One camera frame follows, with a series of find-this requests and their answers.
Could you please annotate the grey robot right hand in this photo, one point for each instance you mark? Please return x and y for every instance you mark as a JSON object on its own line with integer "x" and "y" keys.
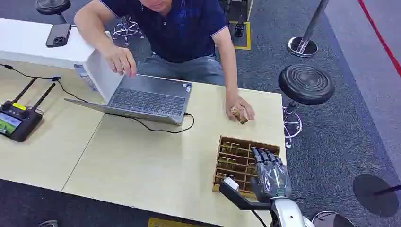
{"x": 272, "y": 180}

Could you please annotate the person's right hand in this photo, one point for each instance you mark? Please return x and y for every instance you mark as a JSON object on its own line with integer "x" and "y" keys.
{"x": 120, "y": 61}

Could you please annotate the person's left hand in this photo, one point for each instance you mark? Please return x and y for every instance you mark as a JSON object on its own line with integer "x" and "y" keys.
{"x": 242, "y": 105}

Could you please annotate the gold card pack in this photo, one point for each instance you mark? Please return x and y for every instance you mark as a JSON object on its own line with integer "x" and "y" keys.
{"x": 239, "y": 116}

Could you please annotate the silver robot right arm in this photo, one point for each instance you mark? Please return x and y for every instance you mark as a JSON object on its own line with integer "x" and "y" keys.
{"x": 289, "y": 214}

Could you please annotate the wooden card box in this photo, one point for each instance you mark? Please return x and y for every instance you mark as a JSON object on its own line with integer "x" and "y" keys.
{"x": 238, "y": 140}

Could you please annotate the gold card stack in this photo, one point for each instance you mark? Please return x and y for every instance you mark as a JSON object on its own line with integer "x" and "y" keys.
{"x": 227, "y": 163}
{"x": 231, "y": 147}

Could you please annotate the grey laptop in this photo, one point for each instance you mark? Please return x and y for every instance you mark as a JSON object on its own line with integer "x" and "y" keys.
{"x": 150, "y": 100}

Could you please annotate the black round stool chrome base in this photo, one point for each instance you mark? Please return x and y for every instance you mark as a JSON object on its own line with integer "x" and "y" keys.
{"x": 306, "y": 84}

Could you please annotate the black smartphone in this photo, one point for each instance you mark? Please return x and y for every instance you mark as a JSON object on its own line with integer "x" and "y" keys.
{"x": 58, "y": 35}

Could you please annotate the person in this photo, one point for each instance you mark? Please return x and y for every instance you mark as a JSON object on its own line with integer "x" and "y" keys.
{"x": 181, "y": 31}

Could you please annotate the small black foot-shaped object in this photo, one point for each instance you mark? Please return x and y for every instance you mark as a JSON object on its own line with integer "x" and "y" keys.
{"x": 239, "y": 30}

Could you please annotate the white raised box shelf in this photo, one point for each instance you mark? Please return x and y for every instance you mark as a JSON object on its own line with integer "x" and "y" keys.
{"x": 37, "y": 40}

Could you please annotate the black round stool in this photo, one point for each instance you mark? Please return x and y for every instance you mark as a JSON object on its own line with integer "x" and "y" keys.
{"x": 52, "y": 6}

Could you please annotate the black stanchion base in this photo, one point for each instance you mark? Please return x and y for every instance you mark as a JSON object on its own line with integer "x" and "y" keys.
{"x": 374, "y": 200}

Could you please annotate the black remote controller with antennas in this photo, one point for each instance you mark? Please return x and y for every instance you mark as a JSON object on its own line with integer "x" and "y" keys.
{"x": 18, "y": 122}

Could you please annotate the red barrier belt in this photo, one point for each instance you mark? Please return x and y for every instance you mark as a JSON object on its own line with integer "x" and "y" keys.
{"x": 380, "y": 36}

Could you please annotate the grey rounded object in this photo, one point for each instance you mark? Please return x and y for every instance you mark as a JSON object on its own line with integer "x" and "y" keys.
{"x": 48, "y": 224}

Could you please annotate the pale wrist camera on black mount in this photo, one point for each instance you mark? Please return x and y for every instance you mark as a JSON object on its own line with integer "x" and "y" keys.
{"x": 231, "y": 184}

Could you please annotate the chrome stanchion post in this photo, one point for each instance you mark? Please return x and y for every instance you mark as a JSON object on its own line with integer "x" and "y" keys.
{"x": 303, "y": 47}

